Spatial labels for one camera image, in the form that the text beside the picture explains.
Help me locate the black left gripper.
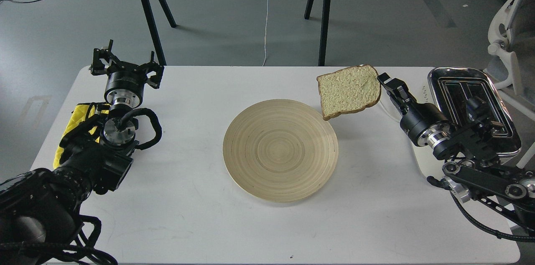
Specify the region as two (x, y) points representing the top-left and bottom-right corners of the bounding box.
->
(89, 40), (164, 105)

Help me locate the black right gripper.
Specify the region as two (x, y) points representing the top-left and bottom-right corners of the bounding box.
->
(377, 73), (451, 148)

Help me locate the slice of bread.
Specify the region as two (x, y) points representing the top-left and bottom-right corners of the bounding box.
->
(316, 64), (382, 121)

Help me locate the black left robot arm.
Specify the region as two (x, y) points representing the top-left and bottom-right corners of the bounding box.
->
(0, 41), (164, 265)

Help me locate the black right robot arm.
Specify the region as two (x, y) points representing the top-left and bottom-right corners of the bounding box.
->
(377, 68), (534, 243)

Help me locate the silver chrome toaster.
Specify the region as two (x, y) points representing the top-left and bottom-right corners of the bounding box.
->
(428, 67), (522, 158)

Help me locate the yellow cloth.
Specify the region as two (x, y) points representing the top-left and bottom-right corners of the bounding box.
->
(52, 102), (110, 169)

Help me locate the white office chair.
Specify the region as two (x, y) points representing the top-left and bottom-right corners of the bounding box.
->
(487, 0), (535, 169)

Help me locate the round wooden plate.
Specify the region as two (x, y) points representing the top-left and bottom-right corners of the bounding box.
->
(222, 99), (339, 203)

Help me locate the white hanging cable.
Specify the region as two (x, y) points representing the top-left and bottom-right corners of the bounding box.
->
(262, 0), (270, 67)

